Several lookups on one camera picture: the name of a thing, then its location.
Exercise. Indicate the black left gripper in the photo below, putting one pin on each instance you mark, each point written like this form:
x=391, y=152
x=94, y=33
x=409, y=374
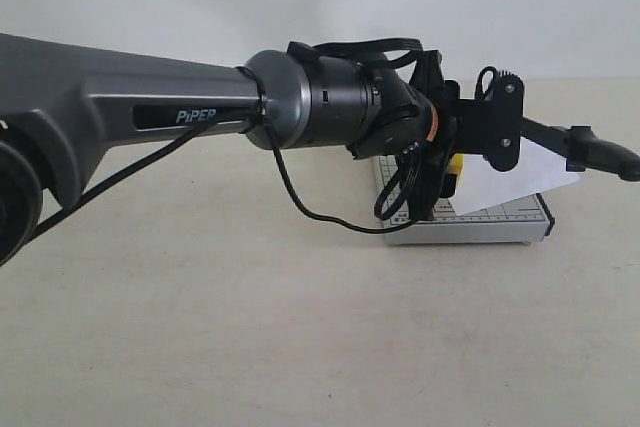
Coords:
x=422, y=165

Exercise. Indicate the yellow cube block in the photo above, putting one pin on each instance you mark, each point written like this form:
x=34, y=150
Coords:
x=456, y=164

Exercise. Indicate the white paper sheet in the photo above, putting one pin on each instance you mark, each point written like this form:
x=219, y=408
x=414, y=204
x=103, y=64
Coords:
x=481, y=186

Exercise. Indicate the black cutter blade arm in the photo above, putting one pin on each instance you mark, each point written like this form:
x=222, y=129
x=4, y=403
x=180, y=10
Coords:
x=583, y=150

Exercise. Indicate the grey paper cutter base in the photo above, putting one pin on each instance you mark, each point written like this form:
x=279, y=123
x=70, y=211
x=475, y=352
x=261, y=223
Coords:
x=523, y=220

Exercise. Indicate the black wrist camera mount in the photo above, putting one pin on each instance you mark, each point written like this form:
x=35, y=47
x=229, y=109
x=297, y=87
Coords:
x=488, y=124

